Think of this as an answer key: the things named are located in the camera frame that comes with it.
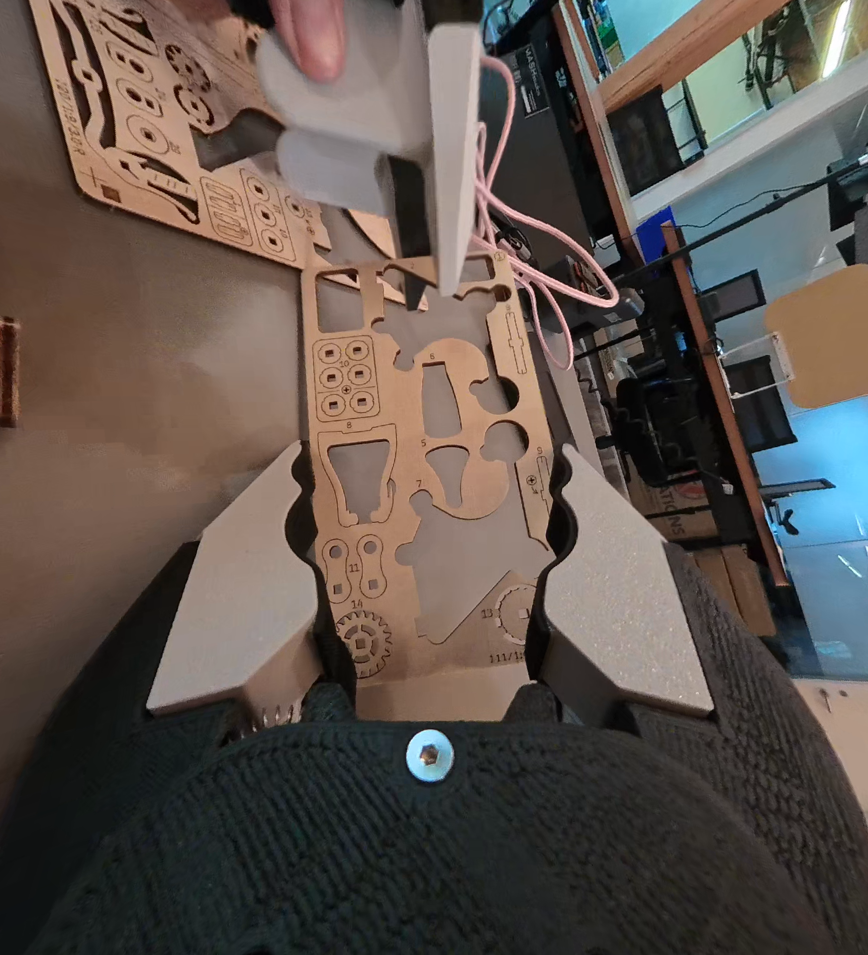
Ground black crate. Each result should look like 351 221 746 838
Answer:
604 84 687 198

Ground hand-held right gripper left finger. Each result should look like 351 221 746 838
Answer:
146 439 330 719

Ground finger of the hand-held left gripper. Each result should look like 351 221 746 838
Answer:
426 22 484 297
378 153 435 312

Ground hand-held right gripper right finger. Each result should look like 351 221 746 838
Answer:
527 444 717 721

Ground narrow wooden parts sheet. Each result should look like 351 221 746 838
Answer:
301 254 563 683

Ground wood-edged desk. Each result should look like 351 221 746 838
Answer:
549 0 640 251
661 222 789 586

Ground tan rounded board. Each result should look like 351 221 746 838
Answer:
766 263 868 410

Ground printed cardboard box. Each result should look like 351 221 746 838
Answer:
628 477 720 544

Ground wooden parts sheet oval cutouts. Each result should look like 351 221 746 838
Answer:
28 0 399 271

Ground black box with white label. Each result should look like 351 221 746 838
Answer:
479 33 615 251

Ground person's left hand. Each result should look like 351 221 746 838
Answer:
268 0 344 85

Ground small black monitor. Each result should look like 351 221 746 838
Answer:
698 269 767 320

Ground wooden pillar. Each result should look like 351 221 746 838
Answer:
596 0 796 113

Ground pink cable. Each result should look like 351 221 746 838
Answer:
471 56 621 372

